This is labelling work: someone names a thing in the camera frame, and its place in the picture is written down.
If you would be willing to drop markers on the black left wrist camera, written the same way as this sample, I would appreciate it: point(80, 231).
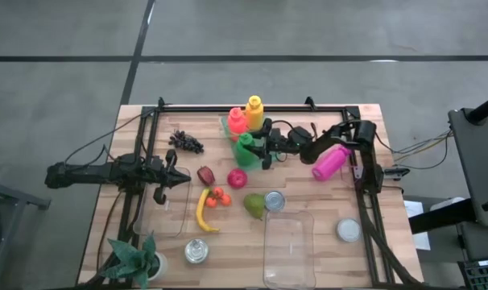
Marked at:
point(155, 163)

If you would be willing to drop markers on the green toy pear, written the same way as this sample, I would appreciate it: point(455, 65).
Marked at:
point(254, 204)

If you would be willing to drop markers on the yellow toy banana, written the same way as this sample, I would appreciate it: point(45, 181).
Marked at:
point(200, 213)

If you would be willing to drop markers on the orange plastic squeeze bottle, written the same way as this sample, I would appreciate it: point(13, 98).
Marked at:
point(237, 121)

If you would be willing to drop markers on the dark red toy onion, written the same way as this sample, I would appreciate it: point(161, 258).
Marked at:
point(205, 176)

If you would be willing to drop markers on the teal translucent plastic tray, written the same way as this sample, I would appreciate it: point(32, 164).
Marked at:
point(228, 137)

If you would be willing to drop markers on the green plastic squeeze bottle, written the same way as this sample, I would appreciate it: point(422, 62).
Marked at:
point(244, 155)

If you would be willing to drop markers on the clear plastic bin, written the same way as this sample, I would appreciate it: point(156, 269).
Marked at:
point(288, 249)
point(167, 217)

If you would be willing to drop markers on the red toy apple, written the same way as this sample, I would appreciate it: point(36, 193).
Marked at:
point(237, 178)

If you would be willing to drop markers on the orange tomato cluster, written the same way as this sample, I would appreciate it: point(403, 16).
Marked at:
point(217, 192)

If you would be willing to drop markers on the yellow plastic squeeze bottle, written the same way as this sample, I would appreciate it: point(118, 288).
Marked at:
point(255, 114)

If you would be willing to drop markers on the white lidded tin can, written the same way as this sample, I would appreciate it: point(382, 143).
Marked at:
point(348, 230)

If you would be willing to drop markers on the pink plastic squeeze bottle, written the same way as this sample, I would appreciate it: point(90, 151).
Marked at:
point(330, 163)

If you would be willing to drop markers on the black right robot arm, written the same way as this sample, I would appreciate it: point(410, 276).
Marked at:
point(328, 141)

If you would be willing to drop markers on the white paper sheet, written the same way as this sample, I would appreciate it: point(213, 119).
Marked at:
point(416, 225)

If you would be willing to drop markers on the red labelled tin can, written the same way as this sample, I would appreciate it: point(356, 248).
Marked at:
point(275, 200)

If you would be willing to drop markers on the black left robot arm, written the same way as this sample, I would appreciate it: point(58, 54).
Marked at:
point(87, 173)

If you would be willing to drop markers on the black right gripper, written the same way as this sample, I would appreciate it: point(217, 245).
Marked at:
point(279, 142)

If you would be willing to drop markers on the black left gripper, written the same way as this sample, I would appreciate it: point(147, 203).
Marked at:
point(157, 179)

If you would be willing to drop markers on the black aluminium rig frame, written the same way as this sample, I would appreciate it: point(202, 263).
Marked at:
point(195, 108)

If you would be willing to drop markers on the dark purple toy grapes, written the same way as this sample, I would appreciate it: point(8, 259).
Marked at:
point(185, 142)

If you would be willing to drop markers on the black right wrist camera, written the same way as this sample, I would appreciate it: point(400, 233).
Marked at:
point(300, 137)

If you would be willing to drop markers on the gray metal stand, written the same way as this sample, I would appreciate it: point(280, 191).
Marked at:
point(10, 201)

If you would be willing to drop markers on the silver tin can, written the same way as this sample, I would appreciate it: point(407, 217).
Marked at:
point(196, 251)

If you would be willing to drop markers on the green plant in white pot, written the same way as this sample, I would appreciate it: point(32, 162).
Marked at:
point(133, 262)

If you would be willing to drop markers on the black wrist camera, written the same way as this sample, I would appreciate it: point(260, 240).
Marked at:
point(300, 137)
point(155, 163)

